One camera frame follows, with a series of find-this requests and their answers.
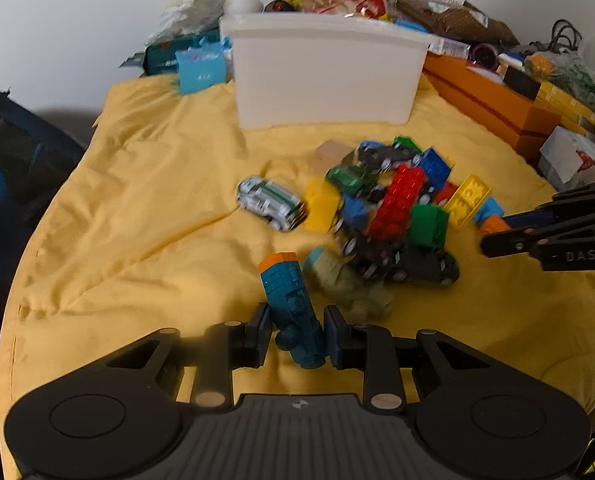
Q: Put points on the small green brick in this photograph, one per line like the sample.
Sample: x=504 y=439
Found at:
x=406 y=144

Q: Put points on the yellow blanket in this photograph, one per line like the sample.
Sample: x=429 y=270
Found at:
x=152 y=210

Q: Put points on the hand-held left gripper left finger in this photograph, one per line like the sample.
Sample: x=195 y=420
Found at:
x=261 y=331

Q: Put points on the white box with red print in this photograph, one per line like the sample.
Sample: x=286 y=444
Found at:
x=572 y=157

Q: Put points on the black toy car blue roof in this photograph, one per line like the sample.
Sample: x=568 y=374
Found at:
x=380 y=156

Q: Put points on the large yellow block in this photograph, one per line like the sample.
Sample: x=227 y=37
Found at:
x=320 y=207

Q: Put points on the small blue box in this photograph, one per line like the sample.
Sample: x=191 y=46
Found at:
x=202 y=70

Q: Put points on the olive green toy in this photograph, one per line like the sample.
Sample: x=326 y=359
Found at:
x=347 y=285

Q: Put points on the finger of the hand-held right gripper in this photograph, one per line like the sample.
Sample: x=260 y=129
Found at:
x=507 y=246
x=577 y=197

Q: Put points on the white plastic bin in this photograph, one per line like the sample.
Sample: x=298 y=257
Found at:
x=327 y=75

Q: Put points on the large green brick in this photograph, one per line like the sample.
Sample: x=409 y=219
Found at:
x=427 y=225

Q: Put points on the beige block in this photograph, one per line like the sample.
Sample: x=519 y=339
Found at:
x=330 y=155

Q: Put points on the long red brick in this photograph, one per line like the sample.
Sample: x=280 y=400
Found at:
x=397 y=200

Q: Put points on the orange brick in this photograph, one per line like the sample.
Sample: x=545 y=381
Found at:
x=493 y=224

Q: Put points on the small red brick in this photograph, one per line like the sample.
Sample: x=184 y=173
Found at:
x=446 y=193

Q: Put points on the light blue brick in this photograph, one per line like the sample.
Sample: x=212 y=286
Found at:
x=490 y=207

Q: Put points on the yellow brick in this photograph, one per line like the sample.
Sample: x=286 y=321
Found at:
x=467 y=200

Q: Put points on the brown bag in clear plastic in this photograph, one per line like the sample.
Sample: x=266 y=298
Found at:
x=452 y=17

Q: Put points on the black rectangular object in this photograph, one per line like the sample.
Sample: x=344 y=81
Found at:
x=521 y=82

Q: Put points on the orange cardboard box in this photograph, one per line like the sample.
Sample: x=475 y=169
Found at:
x=497 y=127
x=477 y=87

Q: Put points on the teal cardboard box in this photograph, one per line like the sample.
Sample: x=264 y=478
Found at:
x=165 y=57

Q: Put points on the blue toy piece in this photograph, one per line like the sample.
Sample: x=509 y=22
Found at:
x=355 y=210

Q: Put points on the yellow flat boxes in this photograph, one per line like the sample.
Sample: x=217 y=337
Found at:
x=572 y=107

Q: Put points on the dark blue bag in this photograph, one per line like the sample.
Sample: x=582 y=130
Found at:
x=17 y=160

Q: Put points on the white ball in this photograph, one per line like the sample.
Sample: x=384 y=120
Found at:
x=241 y=2

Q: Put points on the white plastic bag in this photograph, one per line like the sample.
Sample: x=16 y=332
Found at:
x=187 y=5

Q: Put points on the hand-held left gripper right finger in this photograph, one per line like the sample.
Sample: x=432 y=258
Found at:
x=335 y=340

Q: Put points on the teal toy with orange cap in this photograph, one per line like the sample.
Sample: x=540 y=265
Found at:
x=290 y=300

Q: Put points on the small white printed box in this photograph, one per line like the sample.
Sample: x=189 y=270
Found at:
x=450 y=46

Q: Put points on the silver green toy car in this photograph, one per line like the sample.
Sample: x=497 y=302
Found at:
x=270 y=202

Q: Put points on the green net bag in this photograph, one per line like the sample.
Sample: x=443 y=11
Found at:
x=577 y=72

